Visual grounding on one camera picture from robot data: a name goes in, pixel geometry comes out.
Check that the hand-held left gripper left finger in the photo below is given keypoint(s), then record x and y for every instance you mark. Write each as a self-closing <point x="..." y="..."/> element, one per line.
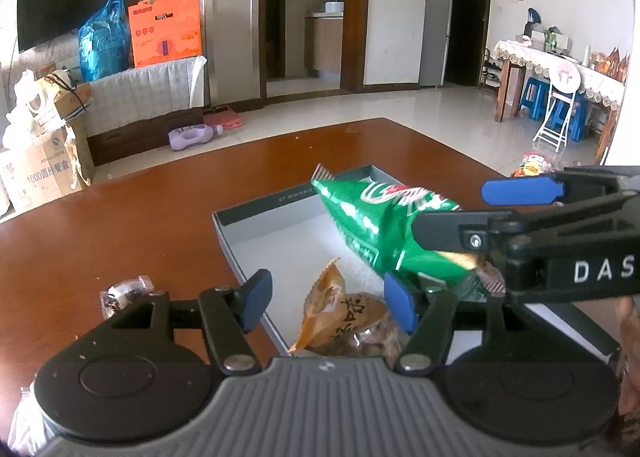
<point x="255" y="298"/>

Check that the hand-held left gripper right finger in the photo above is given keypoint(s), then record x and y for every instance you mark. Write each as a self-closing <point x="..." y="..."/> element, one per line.
<point x="400" y="303"/>

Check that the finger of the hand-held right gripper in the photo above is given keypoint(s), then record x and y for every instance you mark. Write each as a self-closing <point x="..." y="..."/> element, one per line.
<point x="445" y="231"/>
<point x="520" y="190"/>

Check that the grey cardboard box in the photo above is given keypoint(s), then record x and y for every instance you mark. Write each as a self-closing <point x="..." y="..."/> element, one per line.
<point x="280" y="247"/>

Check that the tan snack packet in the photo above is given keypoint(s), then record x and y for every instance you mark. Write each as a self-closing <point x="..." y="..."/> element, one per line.
<point x="320" y="307"/>

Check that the green snack bag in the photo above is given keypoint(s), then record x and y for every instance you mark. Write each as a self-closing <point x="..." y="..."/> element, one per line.
<point x="380" y="217"/>

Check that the brown packaged snacks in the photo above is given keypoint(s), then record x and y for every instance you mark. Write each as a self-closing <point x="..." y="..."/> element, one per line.
<point x="612" y="64"/>

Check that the person's right hand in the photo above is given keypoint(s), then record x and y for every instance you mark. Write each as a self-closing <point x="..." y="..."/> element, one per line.
<point x="628" y="322"/>

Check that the colourful snack bag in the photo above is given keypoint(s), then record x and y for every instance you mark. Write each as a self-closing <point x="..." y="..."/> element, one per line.
<point x="534" y="164"/>

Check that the brown snack packet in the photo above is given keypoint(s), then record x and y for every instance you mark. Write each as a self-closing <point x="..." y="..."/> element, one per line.
<point x="492" y="279"/>

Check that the blue plastic stool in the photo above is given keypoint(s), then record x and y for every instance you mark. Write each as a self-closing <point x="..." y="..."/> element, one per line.
<point x="534" y="97"/>
<point x="580" y="114"/>

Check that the white folding chair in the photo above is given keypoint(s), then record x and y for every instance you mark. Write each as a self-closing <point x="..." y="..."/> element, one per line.
<point x="565" y="77"/>

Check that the shoe rack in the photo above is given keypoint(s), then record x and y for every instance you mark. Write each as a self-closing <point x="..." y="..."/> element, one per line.
<point x="491" y="69"/>

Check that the dining table with tablecloth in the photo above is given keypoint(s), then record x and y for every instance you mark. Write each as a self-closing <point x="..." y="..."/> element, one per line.
<point x="525" y="59"/>

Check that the silver black candy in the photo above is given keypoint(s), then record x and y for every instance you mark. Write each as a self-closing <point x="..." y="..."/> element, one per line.
<point x="122" y="293"/>

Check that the green bottle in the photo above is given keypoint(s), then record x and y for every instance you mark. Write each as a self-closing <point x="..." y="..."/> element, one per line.
<point x="551" y="38"/>

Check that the blue item on dining table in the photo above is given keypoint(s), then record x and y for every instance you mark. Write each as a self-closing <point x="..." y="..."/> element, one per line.
<point x="532" y="19"/>

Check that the purple detergent bottle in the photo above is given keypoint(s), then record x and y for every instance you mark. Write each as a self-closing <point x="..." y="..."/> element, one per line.
<point x="192" y="137"/>

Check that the pink flat item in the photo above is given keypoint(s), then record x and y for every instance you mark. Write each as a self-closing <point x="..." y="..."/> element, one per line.
<point x="225" y="118"/>

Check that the dark wooden television cabinet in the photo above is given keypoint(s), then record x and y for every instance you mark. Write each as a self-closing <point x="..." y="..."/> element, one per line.
<point x="135" y="137"/>

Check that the wooden kitchen cabinet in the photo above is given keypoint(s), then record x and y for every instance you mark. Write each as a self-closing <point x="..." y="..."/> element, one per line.
<point x="324" y="44"/>

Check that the white cabinet cloth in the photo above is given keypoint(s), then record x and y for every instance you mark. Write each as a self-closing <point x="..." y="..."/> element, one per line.
<point x="145" y="89"/>

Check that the large cardboard box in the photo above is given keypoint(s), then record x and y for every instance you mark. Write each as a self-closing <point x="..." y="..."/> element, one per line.
<point x="42" y="177"/>

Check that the white pot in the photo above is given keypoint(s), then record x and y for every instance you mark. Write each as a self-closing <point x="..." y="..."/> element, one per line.
<point x="334" y="8"/>

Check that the clear small packet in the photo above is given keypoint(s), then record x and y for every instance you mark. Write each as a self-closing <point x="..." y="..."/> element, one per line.
<point x="27" y="417"/>

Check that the small cardboard box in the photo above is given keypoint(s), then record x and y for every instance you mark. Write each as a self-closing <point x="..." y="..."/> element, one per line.
<point x="67" y="99"/>

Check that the orange carton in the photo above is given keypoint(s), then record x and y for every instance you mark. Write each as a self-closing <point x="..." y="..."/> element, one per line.
<point x="165" y="29"/>

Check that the blue plastic bag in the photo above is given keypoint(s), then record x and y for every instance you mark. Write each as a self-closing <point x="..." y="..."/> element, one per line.
<point x="102" y="42"/>

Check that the white plastic bag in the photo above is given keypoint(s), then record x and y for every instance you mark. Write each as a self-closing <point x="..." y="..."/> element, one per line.
<point x="22" y="107"/>

